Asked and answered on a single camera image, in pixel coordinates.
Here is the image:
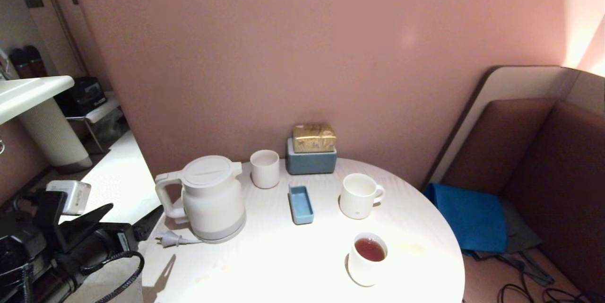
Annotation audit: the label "low white shelf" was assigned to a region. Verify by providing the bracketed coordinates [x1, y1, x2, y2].
[66, 97, 131, 154]

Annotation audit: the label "white electric kettle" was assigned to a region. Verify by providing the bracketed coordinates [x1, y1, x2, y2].
[155, 155, 247, 243]

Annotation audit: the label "blue-grey box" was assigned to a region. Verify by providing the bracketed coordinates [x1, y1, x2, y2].
[286, 138, 338, 175]

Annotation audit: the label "black cable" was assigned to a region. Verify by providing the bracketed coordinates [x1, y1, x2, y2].
[79, 250, 145, 303]

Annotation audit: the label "black floor cables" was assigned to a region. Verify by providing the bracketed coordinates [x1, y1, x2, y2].
[496, 283, 589, 303]

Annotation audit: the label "white power plug with cord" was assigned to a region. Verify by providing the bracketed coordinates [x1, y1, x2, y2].
[156, 230, 205, 249]

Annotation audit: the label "white mug with handle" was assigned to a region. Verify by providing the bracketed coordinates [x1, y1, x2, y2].
[338, 173, 386, 220]

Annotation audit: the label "gold tissue pack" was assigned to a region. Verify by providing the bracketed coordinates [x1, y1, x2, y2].
[292, 123, 337, 154]

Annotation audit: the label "white ribbed cup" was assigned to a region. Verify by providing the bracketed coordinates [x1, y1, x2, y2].
[250, 149, 281, 190]

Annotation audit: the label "grey cloth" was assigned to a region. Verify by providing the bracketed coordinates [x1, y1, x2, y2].
[463, 196, 556, 287]

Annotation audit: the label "small blue tray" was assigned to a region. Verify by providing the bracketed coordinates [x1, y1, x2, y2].
[288, 185, 315, 225]

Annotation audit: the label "white sink counter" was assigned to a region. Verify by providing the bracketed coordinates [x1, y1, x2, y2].
[0, 75, 76, 126]

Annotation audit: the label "dark bottle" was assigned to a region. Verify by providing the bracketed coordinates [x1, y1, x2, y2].
[10, 48, 33, 78]
[24, 45, 48, 78]

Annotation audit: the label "white cup of tea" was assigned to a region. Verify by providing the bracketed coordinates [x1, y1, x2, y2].
[347, 232, 389, 288]

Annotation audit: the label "brown booth sofa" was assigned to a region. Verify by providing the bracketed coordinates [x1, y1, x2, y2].
[424, 65, 605, 300]

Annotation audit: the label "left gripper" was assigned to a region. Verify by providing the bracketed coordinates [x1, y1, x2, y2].
[53, 203, 165, 273]

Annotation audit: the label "black appliance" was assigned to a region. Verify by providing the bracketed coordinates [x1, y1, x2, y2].
[54, 76, 108, 118]

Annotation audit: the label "white round pedestal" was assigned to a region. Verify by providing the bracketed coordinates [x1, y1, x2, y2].
[17, 97, 94, 175]

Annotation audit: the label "white kettle lid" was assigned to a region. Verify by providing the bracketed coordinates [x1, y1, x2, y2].
[182, 155, 233, 188]

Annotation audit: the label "grey kettle base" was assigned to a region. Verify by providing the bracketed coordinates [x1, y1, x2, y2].
[190, 212, 247, 245]

